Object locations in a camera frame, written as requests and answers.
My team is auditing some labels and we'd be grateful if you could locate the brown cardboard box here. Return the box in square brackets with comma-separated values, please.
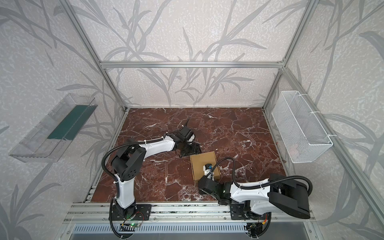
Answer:
[191, 152, 218, 183]

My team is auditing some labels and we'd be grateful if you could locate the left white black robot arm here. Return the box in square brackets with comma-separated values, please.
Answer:
[103, 125, 202, 220]

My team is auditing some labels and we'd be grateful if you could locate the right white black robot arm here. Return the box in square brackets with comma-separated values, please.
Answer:
[198, 174, 313, 219]

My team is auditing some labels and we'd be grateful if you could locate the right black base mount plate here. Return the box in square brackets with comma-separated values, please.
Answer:
[230, 201, 271, 221]

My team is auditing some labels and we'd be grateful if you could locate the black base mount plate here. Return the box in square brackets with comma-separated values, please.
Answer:
[230, 201, 271, 221]
[109, 204, 152, 221]

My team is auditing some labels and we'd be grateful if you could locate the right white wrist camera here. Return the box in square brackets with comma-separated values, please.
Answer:
[203, 164, 213, 178]

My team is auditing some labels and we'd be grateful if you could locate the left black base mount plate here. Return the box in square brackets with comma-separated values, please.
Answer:
[109, 204, 152, 221]

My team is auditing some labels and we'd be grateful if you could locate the white wire mesh basket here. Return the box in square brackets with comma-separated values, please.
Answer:
[272, 91, 333, 164]

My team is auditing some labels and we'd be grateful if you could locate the aluminium cage frame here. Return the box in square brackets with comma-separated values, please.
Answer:
[59, 1, 384, 224]

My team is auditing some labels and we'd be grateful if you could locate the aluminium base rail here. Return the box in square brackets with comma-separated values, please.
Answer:
[61, 201, 316, 224]

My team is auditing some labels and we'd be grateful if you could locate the clear plastic wall bin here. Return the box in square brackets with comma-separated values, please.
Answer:
[9, 94, 98, 163]

